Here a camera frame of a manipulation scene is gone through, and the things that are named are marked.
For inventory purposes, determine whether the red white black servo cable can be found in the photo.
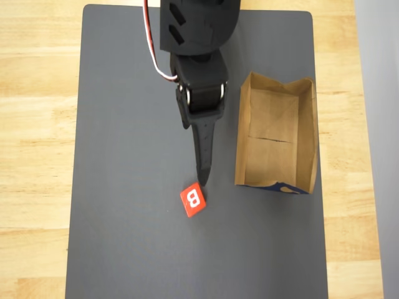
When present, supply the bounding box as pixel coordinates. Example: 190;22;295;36
143;0;180;83

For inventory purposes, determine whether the red letter B block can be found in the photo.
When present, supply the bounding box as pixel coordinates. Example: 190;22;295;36
180;182;207;219

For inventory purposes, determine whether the grey rectangular table mat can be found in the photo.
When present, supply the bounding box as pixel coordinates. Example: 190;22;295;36
64;4;329;299

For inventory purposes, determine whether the brown paper bag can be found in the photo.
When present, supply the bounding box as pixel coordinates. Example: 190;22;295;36
234;71;319;195

